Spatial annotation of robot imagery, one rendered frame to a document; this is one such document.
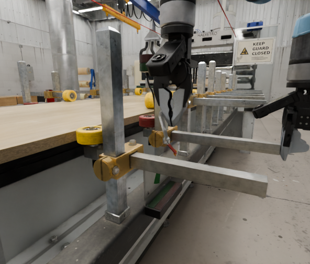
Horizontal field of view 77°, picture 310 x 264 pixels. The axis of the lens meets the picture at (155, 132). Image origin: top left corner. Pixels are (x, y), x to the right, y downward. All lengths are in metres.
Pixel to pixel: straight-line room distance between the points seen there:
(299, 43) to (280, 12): 9.26
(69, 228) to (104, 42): 0.51
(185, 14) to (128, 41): 10.55
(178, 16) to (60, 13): 4.35
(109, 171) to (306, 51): 0.52
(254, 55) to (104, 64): 2.81
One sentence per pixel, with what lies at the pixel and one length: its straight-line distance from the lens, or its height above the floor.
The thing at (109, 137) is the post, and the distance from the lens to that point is 0.44.
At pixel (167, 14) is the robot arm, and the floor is 1.16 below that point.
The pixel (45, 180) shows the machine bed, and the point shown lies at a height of 0.77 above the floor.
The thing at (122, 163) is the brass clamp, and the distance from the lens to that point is 0.45.
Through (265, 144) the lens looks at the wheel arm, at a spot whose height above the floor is 0.86.
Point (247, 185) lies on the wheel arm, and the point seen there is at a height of 0.85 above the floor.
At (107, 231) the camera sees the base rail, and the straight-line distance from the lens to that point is 0.51.
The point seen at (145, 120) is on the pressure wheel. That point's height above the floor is 0.90.
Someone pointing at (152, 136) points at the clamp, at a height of 0.86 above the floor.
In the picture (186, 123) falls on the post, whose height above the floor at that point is 0.85.
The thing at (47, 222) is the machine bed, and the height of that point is 0.65.
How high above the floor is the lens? 1.02
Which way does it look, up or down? 14 degrees down
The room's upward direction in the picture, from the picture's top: straight up
